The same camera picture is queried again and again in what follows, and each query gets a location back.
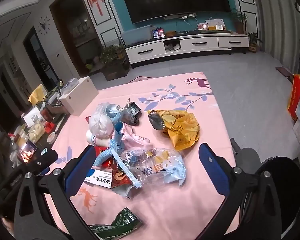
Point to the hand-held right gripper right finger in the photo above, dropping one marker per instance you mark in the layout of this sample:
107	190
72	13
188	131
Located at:
212	170

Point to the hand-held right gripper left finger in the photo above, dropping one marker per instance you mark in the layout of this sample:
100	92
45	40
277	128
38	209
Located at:
80	167

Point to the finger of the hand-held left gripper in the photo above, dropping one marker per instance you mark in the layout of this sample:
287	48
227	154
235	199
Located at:
47	161

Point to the white blue medicine box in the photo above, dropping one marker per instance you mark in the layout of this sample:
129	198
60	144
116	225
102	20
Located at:
100	178

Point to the white blue paper cup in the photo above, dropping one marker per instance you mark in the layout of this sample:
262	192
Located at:
93	137

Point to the blue plastic wrapper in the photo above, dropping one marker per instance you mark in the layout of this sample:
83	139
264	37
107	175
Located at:
116	140

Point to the white plastic bag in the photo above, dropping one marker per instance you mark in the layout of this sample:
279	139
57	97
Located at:
100	125

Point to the yellow chip bag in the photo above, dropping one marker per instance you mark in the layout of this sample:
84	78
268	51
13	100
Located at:
182	132

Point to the clear printed plastic wrapper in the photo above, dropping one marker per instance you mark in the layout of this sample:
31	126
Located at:
150	167

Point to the pink plastic wrapper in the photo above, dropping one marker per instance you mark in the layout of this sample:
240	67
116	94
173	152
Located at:
137	137

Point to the black round trash bin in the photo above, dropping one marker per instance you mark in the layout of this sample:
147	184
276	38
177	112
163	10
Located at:
286	180

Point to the silver foil wrapper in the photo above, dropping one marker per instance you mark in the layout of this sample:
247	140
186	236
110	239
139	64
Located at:
131	112

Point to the person's left hand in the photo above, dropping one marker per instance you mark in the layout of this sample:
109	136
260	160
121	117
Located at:
7	227

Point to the phone with lit screen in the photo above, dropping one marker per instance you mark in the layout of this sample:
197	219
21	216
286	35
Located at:
27	152

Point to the small white bowl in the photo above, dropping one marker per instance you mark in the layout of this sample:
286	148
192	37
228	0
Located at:
51	137

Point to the pink printed tablecloth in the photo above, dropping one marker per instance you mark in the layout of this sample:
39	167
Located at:
165	205

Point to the potted plants in wooden crate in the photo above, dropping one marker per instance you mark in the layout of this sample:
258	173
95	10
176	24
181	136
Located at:
112	65

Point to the orange shopping bag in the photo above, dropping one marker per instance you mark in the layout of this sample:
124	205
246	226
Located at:
296	97

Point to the dark door mat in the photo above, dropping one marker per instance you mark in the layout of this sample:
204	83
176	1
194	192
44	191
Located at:
283	71

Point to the white television cabinet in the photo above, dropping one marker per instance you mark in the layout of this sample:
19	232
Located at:
190	43

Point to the small potted plant yellow pot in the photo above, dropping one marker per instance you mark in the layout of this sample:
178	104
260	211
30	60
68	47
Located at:
253	43

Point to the translucent blue storage bin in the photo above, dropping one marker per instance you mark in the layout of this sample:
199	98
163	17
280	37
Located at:
136	36

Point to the white desk calendar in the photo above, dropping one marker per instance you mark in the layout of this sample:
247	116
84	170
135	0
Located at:
215	23

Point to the tall potted plant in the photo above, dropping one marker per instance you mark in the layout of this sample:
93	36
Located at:
239	22

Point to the black wall clock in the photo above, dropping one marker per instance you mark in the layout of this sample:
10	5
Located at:
45	25

